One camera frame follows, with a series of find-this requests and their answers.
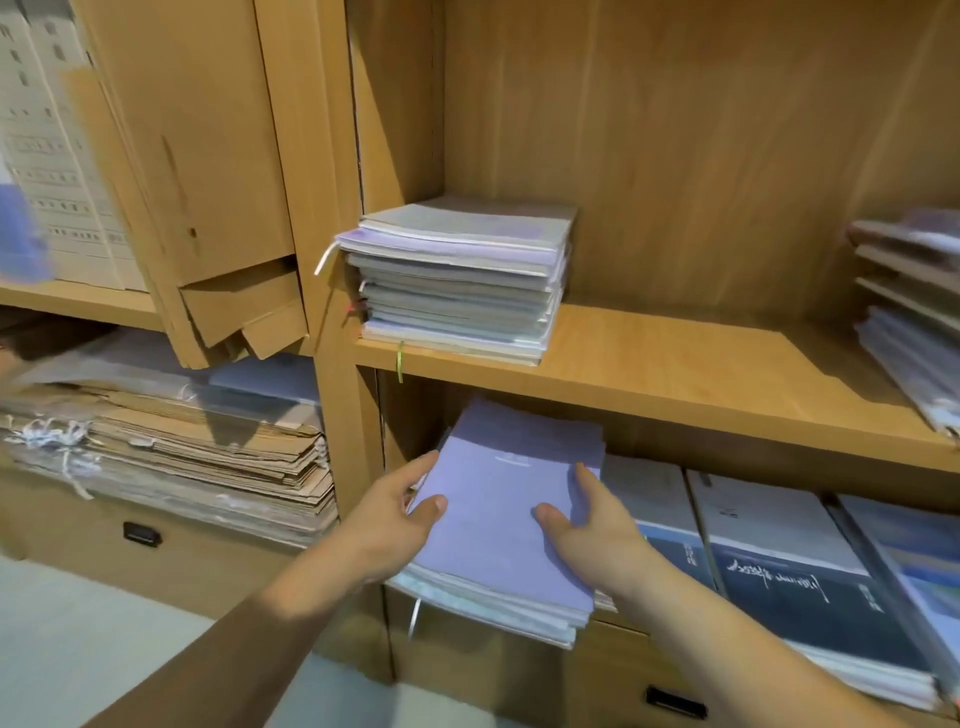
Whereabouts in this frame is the person's right hand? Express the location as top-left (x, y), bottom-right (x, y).
top-left (532, 462), bottom-right (665, 602)

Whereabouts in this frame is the person's left hand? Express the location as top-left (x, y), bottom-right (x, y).
top-left (337, 450), bottom-right (449, 587)

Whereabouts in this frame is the blue band script notebook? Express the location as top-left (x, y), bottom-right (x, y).
top-left (595, 454), bottom-right (725, 624)

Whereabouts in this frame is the large plain lilac notebook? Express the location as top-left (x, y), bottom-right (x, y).
top-left (387, 394), bottom-right (606, 650)

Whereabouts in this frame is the dark blue script notebook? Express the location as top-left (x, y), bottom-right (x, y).
top-left (687, 469), bottom-right (944, 710)

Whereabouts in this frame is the wooden shelf unit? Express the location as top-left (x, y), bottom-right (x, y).
top-left (0, 0), bottom-right (960, 728)

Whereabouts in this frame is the stack of large blue notebooks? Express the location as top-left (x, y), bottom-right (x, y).
top-left (315, 195), bottom-right (579, 366)

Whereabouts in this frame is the green field picture notebook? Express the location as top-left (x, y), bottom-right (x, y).
top-left (837, 495), bottom-right (960, 699)

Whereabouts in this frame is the pile of small notebooks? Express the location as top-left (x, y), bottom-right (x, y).
top-left (847, 207), bottom-right (960, 440)

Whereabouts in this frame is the person's left forearm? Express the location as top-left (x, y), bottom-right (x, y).
top-left (87, 555), bottom-right (395, 728)

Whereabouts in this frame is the person's right forearm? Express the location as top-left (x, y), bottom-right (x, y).
top-left (607, 562), bottom-right (909, 728)

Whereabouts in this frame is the stack of flat wrapped packets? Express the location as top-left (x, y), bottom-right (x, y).
top-left (0, 327), bottom-right (339, 549)

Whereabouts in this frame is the row of blue white binders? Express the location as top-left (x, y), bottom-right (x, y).
top-left (0, 165), bottom-right (54, 287)

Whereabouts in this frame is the white file boxes row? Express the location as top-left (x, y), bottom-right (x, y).
top-left (0, 0), bottom-right (149, 294)

